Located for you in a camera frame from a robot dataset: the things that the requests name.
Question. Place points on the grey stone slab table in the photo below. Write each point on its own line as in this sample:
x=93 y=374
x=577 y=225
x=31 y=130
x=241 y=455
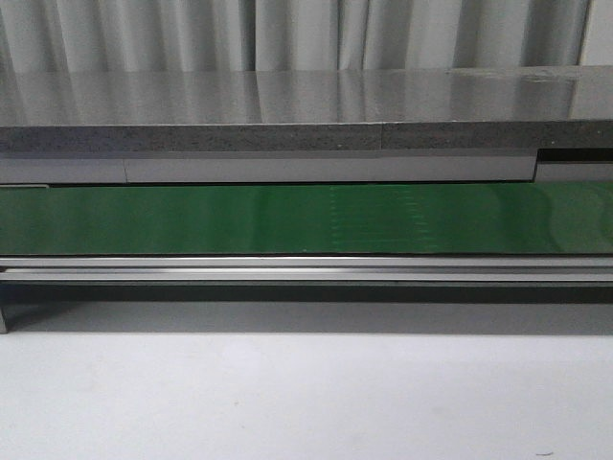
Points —
x=526 y=108

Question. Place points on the green conveyor belt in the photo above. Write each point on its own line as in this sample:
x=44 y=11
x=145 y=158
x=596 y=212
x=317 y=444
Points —
x=476 y=218

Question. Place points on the grey conveyor rear guard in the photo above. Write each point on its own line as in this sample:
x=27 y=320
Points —
x=317 y=166

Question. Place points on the grey pleated curtain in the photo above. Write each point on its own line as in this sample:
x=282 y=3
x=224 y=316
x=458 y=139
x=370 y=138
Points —
x=79 y=36

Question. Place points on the aluminium conveyor front rail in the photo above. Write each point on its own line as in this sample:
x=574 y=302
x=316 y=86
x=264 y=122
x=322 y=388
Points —
x=324 y=269

